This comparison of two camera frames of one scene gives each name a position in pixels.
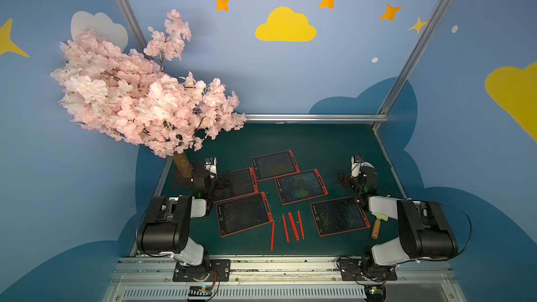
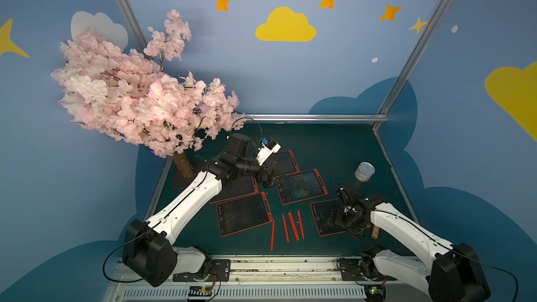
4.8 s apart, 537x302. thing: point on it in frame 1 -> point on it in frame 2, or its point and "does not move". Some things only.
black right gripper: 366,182 -> 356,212
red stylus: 301,228 does not move
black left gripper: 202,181 -> 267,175
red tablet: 338,216 does not move
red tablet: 300,187 does not move
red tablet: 275,165 does not move
